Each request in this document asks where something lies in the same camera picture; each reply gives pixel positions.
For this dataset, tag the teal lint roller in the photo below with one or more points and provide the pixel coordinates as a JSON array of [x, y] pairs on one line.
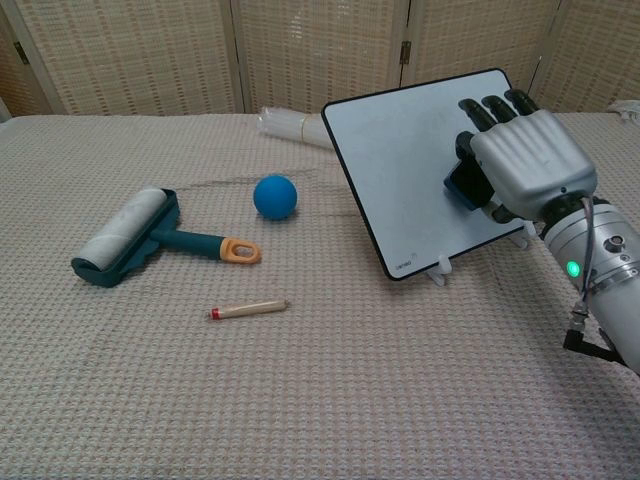
[[125, 230]]

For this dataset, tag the brass screen hinge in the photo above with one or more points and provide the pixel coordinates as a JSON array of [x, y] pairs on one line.
[[405, 51], [19, 52]]

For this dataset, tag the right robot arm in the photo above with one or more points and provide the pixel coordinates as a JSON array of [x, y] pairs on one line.
[[617, 300]]

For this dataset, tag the woven folding screen panel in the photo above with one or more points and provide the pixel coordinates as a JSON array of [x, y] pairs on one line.
[[130, 55], [15, 85], [475, 40], [600, 50], [320, 45]]

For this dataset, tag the clear plastic straw bundle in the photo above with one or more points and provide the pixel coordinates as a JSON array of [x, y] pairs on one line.
[[290, 127]]

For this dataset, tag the white tablet stand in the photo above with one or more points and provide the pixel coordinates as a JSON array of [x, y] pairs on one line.
[[443, 270]]

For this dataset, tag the blue rubber ball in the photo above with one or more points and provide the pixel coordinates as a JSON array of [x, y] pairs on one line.
[[275, 197]]

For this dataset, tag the beige waffle tablecloth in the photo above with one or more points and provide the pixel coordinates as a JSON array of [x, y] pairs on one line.
[[200, 390]]

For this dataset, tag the black framed whiteboard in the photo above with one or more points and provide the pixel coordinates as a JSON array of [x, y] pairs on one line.
[[400, 175]]

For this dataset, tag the wooden stick with red tip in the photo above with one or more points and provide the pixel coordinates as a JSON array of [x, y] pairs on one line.
[[250, 309]]

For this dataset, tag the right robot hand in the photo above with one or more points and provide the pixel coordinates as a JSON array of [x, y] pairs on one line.
[[535, 155]]

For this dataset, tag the black eraser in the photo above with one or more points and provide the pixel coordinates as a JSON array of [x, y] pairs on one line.
[[467, 185]]

